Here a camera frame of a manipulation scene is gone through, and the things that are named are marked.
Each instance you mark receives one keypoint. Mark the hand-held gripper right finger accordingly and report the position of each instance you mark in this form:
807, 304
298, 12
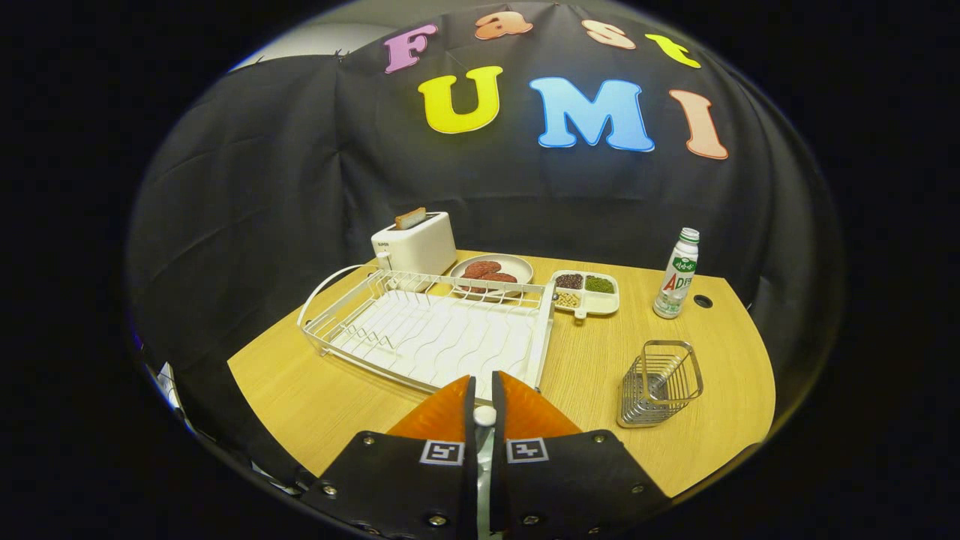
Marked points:
555, 487

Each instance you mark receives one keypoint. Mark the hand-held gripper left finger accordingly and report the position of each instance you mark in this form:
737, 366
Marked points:
420, 487

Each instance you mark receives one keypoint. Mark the beige round plate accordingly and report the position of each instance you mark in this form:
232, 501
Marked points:
517, 264

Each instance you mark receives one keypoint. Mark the white drain tray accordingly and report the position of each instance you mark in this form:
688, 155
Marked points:
450, 337

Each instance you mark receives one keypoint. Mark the yellow soybeans pile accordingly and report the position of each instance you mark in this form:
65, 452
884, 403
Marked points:
568, 299

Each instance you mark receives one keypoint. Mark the white divided snack tray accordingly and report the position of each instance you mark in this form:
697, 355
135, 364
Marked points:
600, 304

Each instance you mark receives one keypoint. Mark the dark red beans pile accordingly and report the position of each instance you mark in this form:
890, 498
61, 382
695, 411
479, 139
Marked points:
570, 281

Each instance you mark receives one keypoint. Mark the green beans pile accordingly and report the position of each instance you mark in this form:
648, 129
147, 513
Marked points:
600, 284

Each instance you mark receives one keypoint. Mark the red meat slice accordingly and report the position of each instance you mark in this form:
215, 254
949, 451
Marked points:
481, 268
499, 277

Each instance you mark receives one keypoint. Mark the white green drink bottle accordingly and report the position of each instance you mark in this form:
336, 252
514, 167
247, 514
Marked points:
677, 281

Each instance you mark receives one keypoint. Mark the white toaster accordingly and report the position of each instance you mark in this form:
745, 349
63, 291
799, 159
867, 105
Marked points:
420, 247

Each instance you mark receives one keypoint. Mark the brown toast slice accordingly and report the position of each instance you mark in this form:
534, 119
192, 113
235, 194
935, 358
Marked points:
410, 218

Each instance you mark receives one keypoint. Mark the black backdrop cloth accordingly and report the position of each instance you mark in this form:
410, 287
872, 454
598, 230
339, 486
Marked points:
262, 187

